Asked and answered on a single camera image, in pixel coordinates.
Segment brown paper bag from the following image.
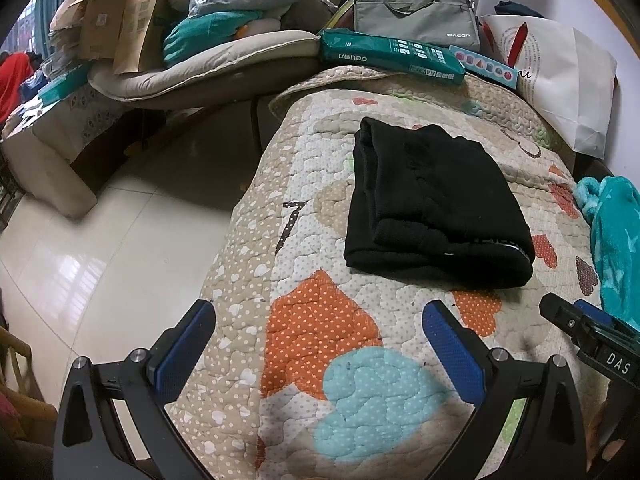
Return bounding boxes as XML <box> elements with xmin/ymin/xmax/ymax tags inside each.
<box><xmin>112</xmin><ymin>0</ymin><xmax>176</xmax><ymax>76</ymax></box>

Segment light blue dotted box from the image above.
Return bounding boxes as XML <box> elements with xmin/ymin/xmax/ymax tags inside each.
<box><xmin>448</xmin><ymin>45</ymin><xmax>518</xmax><ymax>91</ymax></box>

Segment teal cloth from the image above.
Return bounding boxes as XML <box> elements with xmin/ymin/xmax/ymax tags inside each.
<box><xmin>163</xmin><ymin>9</ymin><xmax>266</xmax><ymax>68</ymax></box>

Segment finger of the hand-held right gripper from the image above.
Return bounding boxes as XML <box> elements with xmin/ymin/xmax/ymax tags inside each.
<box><xmin>539</xmin><ymin>292</ymin><xmax>598</xmax><ymax>347</ymax></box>
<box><xmin>574</xmin><ymin>299</ymin><xmax>640</xmax><ymax>348</ymax></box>

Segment dark blue cloth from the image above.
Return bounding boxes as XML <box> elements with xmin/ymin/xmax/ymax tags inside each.
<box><xmin>495</xmin><ymin>1</ymin><xmax>543</xmax><ymax>18</ymax></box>

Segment green paper ream pack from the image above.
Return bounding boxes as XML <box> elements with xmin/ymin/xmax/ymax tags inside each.
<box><xmin>319</xmin><ymin>29</ymin><xmax>468</xmax><ymax>87</ymax></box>

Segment wooden chair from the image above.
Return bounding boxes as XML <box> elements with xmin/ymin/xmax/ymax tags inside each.
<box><xmin>0</xmin><ymin>325</ymin><xmax>46</xmax><ymax>406</ymax></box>

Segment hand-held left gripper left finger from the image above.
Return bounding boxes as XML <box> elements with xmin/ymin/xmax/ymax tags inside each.
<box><xmin>52</xmin><ymin>299</ymin><xmax>217</xmax><ymax>480</ymax></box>

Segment teal packet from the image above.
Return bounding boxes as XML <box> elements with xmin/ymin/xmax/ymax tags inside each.
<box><xmin>37</xmin><ymin>65</ymin><xmax>91</xmax><ymax>106</ymax></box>

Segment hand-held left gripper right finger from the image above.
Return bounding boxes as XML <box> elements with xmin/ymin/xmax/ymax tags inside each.
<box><xmin>421</xmin><ymin>300</ymin><xmax>588</xmax><ymax>480</ymax></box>

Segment white paper bag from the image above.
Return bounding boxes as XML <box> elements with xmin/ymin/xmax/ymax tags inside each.
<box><xmin>480</xmin><ymin>14</ymin><xmax>618</xmax><ymax>156</ymax></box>

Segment teal star fleece blanket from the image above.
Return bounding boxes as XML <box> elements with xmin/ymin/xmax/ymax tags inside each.
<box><xmin>572</xmin><ymin>176</ymin><xmax>640</xmax><ymax>333</ymax></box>

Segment black pants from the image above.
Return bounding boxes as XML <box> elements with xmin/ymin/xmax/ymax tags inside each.
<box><xmin>344</xmin><ymin>116</ymin><xmax>536</xmax><ymax>291</ymax></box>

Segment beige cushion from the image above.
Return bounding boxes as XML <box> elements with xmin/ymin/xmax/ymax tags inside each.
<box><xmin>87</xmin><ymin>30</ymin><xmax>321</xmax><ymax>106</ymax></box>

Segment red cloth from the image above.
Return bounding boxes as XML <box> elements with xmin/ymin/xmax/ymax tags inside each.
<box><xmin>0</xmin><ymin>52</ymin><xmax>33</xmax><ymax>123</ymax></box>

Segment grey laptop bag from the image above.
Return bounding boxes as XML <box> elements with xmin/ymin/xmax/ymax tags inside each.
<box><xmin>353</xmin><ymin>0</ymin><xmax>482</xmax><ymax>53</ymax></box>

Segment patterned quilted blanket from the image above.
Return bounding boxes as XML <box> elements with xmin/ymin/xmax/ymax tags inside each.
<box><xmin>165</xmin><ymin>67</ymin><xmax>608</xmax><ymax>480</ymax></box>

